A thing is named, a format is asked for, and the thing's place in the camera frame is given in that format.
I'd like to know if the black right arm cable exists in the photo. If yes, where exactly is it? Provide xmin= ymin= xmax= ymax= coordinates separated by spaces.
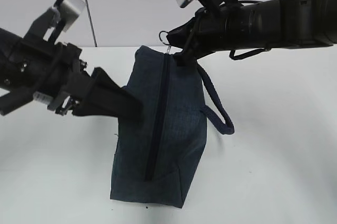
xmin=228 ymin=47 xmax=272 ymax=61

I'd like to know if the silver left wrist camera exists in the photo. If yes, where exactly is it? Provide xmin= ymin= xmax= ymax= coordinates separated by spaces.
xmin=47 ymin=0 xmax=86 ymax=43

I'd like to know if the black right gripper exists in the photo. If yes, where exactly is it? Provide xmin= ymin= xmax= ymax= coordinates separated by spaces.
xmin=167 ymin=5 xmax=232 ymax=66

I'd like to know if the silver zipper pull ring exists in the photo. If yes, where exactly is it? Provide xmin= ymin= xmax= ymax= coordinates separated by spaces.
xmin=158 ymin=30 xmax=173 ymax=54

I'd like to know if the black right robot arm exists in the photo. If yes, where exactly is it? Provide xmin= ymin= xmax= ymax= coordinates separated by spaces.
xmin=167 ymin=0 xmax=336 ymax=65

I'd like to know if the dark blue fabric lunch bag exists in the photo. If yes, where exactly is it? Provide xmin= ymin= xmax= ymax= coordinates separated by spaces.
xmin=110 ymin=46 xmax=234 ymax=208

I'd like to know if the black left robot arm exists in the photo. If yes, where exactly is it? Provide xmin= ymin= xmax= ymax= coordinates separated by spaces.
xmin=1 ymin=29 xmax=143 ymax=120

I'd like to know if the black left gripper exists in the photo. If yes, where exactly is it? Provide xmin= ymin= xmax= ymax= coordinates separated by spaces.
xmin=1 ymin=36 xmax=143 ymax=119

